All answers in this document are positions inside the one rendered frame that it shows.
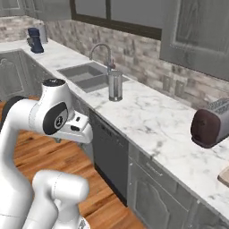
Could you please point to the steel cylindrical canister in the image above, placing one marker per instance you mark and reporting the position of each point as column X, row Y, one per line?
column 115, row 86

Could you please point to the grey wall cupboard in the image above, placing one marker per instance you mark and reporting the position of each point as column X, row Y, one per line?
column 38, row 7
column 202, row 35

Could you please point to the dark grey dishwasher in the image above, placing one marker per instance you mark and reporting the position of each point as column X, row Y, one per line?
column 110, row 152

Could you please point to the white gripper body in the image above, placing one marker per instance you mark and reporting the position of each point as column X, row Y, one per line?
column 80, row 135

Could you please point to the grey drawer front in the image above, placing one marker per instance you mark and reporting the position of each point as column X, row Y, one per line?
column 167, row 174

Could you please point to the grey base cupboard run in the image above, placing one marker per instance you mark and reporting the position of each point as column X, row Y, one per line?
column 13, row 76

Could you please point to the white paper towel roll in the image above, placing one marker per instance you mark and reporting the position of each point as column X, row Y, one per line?
column 43, row 31

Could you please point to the dark brown steel toaster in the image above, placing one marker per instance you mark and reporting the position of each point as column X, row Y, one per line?
column 208, row 125

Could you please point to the grey base cupboard door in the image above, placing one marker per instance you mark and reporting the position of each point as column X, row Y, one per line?
column 155, row 205

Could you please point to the pale beige cutting board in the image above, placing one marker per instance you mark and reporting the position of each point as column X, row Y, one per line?
column 225, row 177

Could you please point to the dark framed window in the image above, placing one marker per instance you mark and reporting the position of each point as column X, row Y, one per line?
column 119, row 15

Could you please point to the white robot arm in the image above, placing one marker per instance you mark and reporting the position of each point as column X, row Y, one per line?
column 18, row 167

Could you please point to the grey kitchen sink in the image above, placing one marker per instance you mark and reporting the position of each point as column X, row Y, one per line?
column 85, row 76

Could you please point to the curved steel tap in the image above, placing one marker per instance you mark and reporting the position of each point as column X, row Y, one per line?
column 108, row 56

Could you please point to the grey wall outlet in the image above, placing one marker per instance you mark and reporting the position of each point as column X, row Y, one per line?
column 166, row 83
column 179, row 88

